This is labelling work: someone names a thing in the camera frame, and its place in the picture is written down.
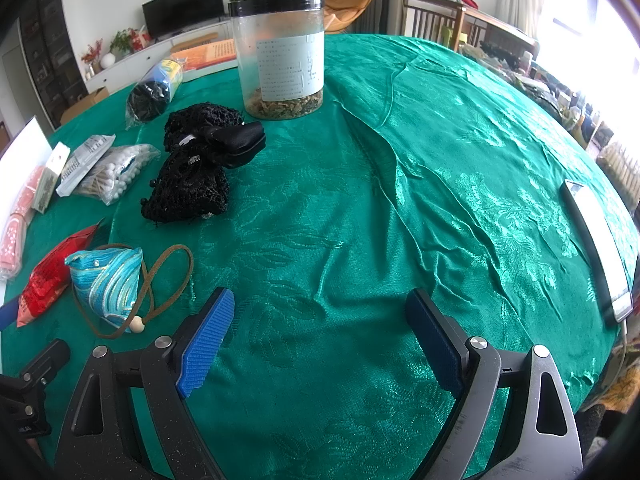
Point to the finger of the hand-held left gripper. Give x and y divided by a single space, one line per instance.
7 316
46 360

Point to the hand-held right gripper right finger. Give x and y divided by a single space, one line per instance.
435 335

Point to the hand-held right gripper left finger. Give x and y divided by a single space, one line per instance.
210 340

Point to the yellow tissue pack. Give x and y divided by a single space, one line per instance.
50 180

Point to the bag of cotton swabs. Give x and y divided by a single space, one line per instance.
120 170

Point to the red packet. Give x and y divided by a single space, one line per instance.
45 280

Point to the pink floral cloth pack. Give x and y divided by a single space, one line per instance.
15 240

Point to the black mesh pouch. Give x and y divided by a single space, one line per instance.
185 185

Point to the green patterned tablecloth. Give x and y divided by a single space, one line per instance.
325 210

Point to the white printed packet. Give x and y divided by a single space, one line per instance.
80 165

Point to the white board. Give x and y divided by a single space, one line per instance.
20 145

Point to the black-edged tablet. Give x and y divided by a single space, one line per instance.
600 245

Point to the small black zip pouch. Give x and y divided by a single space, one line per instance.
235 142

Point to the cardboard box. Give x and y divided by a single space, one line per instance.
82 105

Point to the bagged black umbrella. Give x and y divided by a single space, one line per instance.
150 95

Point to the dark display shelf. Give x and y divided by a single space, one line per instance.
55 60

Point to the white vase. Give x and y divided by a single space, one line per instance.
107 61

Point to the red flower bouquet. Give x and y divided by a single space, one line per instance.
91 55

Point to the white tv cabinet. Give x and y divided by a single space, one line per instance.
125 67

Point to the orange book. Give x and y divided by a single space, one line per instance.
210 52

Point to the clear jar with black lid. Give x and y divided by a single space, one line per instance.
280 60

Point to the green plant with red decorations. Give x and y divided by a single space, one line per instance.
125 42

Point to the wooden stool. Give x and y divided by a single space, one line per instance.
195 40

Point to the dark wooden chair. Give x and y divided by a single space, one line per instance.
425 15

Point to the black television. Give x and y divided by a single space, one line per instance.
185 7

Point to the red cloth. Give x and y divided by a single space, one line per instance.
465 0

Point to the orange lounge chair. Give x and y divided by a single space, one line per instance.
345 5

